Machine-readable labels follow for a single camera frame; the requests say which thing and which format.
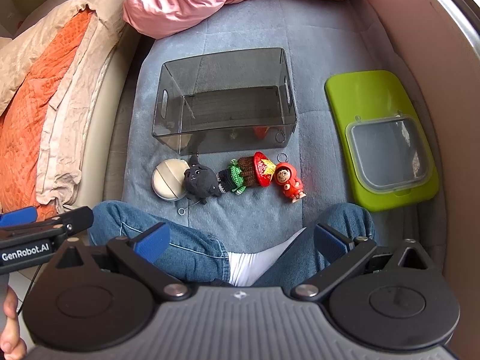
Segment round beige compact mirror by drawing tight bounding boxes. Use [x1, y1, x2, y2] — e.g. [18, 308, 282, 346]
[151, 158, 190, 202]

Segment black plush cat keychain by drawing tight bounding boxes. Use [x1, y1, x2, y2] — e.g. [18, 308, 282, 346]
[183, 154, 222, 205]

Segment red hooded figurine keychain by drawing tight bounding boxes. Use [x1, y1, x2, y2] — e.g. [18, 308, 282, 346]
[273, 153, 306, 203]

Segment crochet doll green sweater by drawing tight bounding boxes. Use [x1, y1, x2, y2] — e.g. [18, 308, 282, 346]
[216, 151, 276, 195]

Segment green lid with clear window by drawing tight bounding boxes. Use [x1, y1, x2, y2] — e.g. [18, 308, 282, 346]
[325, 70, 439, 212]

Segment person's left hand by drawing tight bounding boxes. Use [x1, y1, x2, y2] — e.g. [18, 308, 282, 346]
[1, 285, 27, 360]

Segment person's legs in jeans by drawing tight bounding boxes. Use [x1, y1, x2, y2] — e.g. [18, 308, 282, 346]
[88, 200, 378, 290]

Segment orange and beige blanket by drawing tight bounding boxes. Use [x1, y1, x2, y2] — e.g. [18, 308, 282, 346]
[1, 0, 125, 219]

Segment smoky transparent storage bin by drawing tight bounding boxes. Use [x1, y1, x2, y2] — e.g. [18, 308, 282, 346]
[152, 47, 297, 155]

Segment grey plush mat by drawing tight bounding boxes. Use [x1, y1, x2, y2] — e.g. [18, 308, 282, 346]
[122, 0, 436, 253]

